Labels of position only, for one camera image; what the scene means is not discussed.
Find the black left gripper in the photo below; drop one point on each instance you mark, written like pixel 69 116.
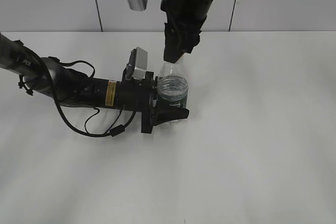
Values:
pixel 137 96

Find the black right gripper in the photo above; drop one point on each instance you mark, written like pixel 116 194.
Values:
pixel 185 19

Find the clear cestbon water bottle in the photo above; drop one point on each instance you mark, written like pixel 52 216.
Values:
pixel 172 84

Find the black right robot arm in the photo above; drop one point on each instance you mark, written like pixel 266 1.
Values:
pixel 185 19

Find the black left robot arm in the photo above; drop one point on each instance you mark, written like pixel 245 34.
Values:
pixel 66 86

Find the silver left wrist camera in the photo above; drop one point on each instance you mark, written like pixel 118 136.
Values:
pixel 137 65

